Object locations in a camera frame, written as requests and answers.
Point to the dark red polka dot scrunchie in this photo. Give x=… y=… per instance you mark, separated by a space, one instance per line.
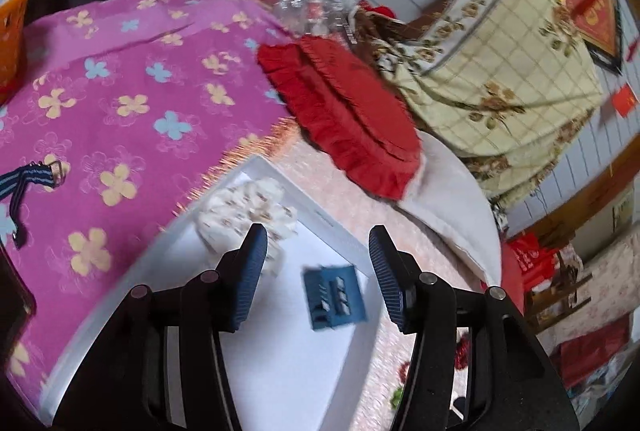
x=461 y=358

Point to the clear plastic bag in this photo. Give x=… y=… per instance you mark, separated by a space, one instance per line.
x=319 y=18

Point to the magenta floral blanket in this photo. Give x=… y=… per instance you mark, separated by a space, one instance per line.
x=134 y=100

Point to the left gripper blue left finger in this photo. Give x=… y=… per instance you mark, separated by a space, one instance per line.
x=239 y=272

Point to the red ruffled cushion left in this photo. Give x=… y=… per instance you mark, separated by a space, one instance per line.
x=347 y=112

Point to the white cherry print scrunchie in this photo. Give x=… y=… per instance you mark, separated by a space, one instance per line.
x=225 y=218

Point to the red ruffled cushion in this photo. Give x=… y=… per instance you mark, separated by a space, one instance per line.
x=347 y=112
x=510 y=275

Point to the blue hair claw clip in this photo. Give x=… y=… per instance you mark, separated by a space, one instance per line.
x=333 y=297

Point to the white pillow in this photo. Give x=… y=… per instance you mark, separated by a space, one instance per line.
x=445 y=197

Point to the red shopping bag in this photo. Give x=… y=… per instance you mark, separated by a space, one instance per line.
x=536 y=261

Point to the orange plastic basket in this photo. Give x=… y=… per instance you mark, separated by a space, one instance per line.
x=13 y=59

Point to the red ruffled cushion right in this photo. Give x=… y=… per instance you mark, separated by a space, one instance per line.
x=510 y=275

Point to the pink embroidered bedspread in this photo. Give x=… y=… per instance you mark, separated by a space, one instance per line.
x=430 y=351

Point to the white shallow tray box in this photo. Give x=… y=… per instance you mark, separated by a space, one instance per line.
x=284 y=375

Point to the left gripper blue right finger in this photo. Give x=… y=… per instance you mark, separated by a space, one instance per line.
x=398 y=277

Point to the floral beige quilt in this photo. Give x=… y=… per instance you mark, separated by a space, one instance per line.
x=507 y=85

